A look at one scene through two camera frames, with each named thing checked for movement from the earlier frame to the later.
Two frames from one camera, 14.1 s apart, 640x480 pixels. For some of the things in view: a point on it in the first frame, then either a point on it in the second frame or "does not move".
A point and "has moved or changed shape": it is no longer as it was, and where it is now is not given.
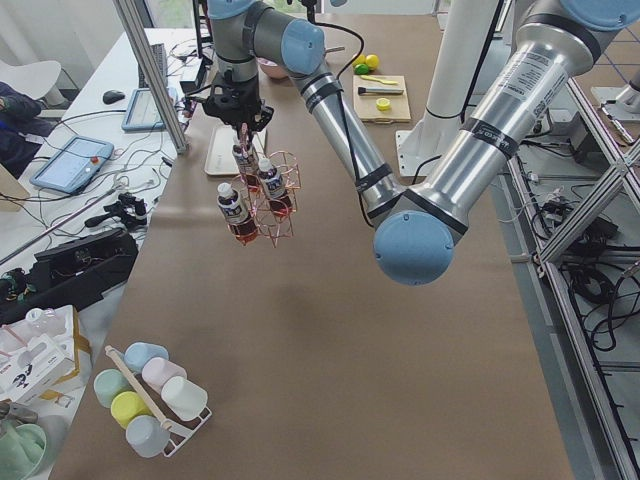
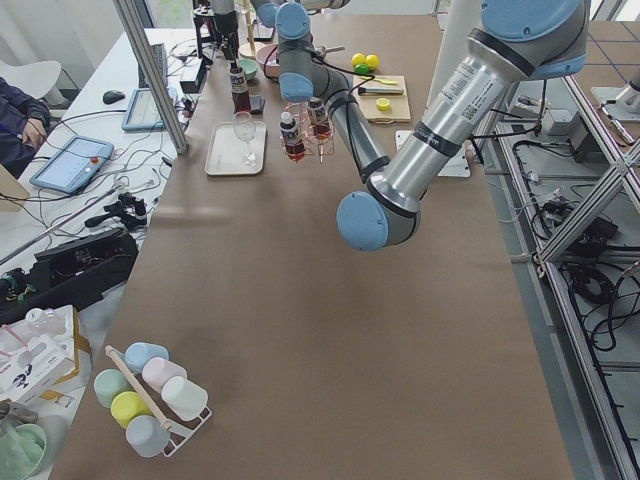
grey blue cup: (147, 435) does not move
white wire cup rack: (180, 433) does not move
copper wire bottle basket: (269, 196) to (303, 136)
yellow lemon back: (372, 60) does not move
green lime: (361, 69) does not move
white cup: (186, 399) does not move
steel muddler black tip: (378, 91) does not move
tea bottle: (247, 160) has moved or changed shape
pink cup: (156, 371) does not move
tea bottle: (234, 209) to (321, 128)
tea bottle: (275, 187) to (294, 145)
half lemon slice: (383, 104) does not move
